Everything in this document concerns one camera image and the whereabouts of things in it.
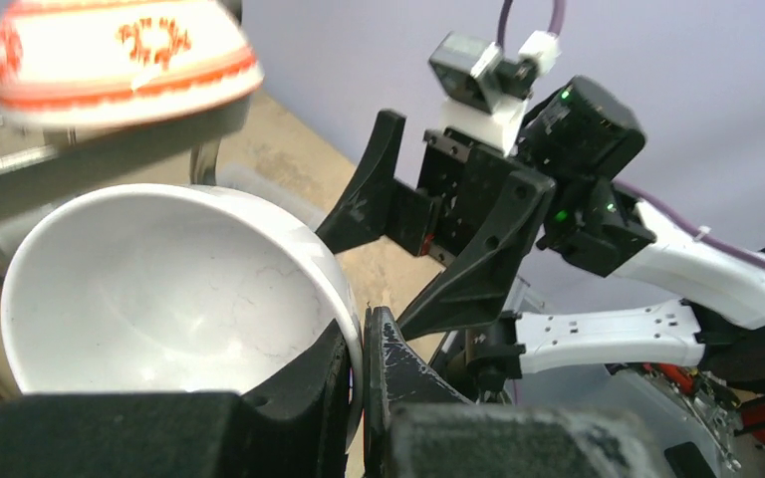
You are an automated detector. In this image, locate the red floral pattern bowl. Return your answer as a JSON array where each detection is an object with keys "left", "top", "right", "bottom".
[{"left": 0, "top": 1, "right": 264, "bottom": 129}]

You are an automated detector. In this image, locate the plain white bowl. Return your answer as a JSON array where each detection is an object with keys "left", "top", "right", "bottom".
[{"left": 0, "top": 183, "right": 364, "bottom": 437}]

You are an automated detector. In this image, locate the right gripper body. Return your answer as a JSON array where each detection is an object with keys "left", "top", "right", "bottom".
[{"left": 417, "top": 76, "right": 646, "bottom": 264}]

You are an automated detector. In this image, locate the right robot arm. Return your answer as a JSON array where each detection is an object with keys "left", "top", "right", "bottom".
[{"left": 318, "top": 76, "right": 765, "bottom": 382}]

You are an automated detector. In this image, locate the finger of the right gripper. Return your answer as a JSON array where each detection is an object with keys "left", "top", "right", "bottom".
[
  {"left": 397, "top": 170, "right": 555, "bottom": 340},
  {"left": 316, "top": 110, "right": 439, "bottom": 256}
]

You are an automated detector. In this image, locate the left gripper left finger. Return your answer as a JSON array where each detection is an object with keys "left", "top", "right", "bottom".
[{"left": 0, "top": 326, "right": 350, "bottom": 477}]

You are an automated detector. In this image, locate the steel two-tier dish rack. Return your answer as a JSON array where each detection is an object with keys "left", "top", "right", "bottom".
[{"left": 0, "top": 95, "right": 250, "bottom": 221}]

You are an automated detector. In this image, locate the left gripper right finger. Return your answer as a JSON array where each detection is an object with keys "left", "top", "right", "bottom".
[{"left": 363, "top": 306, "right": 672, "bottom": 477}]

